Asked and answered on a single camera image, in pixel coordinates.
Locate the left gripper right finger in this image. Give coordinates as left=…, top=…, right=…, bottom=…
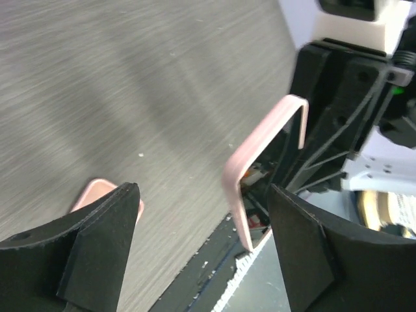
left=268, top=186, right=415, bottom=312

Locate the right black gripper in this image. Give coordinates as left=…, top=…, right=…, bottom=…
left=282, top=40, right=388, bottom=193

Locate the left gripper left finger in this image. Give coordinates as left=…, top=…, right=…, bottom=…
left=1, top=183, right=140, bottom=311

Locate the pink phone case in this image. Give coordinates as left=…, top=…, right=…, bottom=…
left=67, top=178, right=144, bottom=230
left=222, top=94, right=309, bottom=252

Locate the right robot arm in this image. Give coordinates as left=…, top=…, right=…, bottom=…
left=270, top=14, right=415, bottom=192

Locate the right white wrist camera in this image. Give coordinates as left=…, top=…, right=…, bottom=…
left=311, top=0, right=413, bottom=55

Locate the white cable duct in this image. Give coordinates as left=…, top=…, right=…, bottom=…
left=213, top=239, right=276, bottom=311

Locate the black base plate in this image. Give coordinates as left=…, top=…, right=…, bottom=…
left=150, top=214, right=270, bottom=312

